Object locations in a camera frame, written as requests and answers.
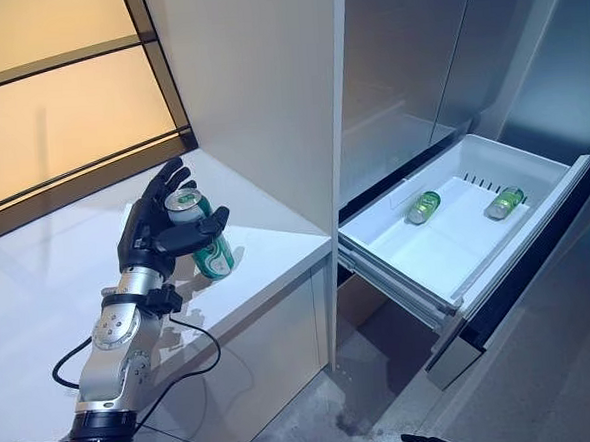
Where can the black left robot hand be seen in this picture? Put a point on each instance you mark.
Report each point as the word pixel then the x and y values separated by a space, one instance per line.
pixel 145 230

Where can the green drink can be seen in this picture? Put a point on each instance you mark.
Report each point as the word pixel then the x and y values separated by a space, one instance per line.
pixel 214 258
pixel 424 207
pixel 504 202

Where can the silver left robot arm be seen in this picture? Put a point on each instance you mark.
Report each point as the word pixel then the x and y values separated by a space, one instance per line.
pixel 111 332

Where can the white fridge drawer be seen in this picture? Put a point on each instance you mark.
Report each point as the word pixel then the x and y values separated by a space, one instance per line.
pixel 457 251

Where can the stainless steel fridge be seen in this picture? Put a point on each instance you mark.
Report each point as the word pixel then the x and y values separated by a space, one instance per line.
pixel 390 50

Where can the white counter cabinet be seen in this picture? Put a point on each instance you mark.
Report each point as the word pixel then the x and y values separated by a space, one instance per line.
pixel 257 263

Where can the dark framed window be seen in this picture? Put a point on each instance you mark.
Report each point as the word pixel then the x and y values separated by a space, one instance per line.
pixel 58 120

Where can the white tall cabinet panel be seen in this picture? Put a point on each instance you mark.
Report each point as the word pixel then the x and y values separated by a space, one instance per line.
pixel 256 83

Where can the grey tall side panel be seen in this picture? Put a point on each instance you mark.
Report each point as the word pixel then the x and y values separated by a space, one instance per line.
pixel 566 64

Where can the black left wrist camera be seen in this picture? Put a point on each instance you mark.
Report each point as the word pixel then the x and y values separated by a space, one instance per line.
pixel 164 299

